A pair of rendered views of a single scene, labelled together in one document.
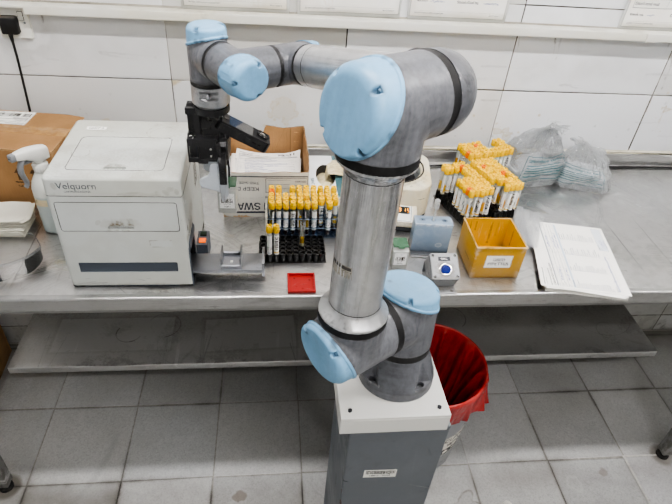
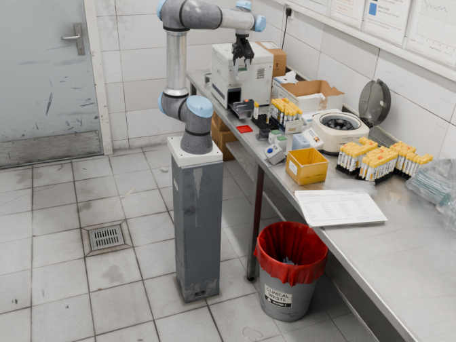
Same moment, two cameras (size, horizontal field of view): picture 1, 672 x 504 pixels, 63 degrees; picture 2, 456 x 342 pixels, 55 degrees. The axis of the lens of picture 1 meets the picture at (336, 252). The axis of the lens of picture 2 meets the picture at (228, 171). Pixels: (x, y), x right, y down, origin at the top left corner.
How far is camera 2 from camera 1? 1.96 m
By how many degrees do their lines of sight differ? 61
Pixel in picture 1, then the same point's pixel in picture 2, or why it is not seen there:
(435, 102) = (173, 8)
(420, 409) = (178, 151)
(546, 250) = (333, 194)
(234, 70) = not seen: hidden behind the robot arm
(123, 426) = (233, 195)
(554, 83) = not seen: outside the picture
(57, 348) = (241, 148)
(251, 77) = not seen: hidden behind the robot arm
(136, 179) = (222, 54)
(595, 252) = (351, 214)
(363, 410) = (173, 140)
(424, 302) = (189, 102)
